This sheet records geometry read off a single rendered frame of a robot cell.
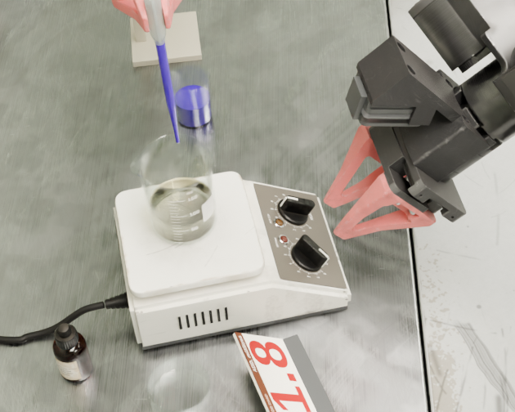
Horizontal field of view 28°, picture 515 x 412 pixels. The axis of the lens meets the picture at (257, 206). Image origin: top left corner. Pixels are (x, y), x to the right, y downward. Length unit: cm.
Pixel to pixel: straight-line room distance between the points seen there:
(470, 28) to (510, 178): 33
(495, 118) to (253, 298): 27
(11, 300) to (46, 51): 36
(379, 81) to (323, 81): 42
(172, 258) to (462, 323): 28
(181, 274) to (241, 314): 7
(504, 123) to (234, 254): 26
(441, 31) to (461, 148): 9
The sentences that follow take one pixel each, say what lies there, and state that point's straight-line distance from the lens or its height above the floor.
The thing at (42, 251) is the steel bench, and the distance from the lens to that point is 104.
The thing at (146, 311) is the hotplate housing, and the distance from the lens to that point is 90.
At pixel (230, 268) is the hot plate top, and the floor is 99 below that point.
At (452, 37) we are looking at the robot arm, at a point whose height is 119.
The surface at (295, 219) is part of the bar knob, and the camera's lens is 97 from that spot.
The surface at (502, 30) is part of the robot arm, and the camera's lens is 78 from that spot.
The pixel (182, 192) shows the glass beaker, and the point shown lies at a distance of 85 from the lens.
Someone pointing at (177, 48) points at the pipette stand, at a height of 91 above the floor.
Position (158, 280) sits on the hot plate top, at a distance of 89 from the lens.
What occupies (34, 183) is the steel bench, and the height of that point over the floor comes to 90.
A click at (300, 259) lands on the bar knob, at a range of 93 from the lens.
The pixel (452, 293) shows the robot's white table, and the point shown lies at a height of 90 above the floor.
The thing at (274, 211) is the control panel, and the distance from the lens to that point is 96.
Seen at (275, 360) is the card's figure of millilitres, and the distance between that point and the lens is 92.
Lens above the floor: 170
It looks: 50 degrees down
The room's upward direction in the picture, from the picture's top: 3 degrees counter-clockwise
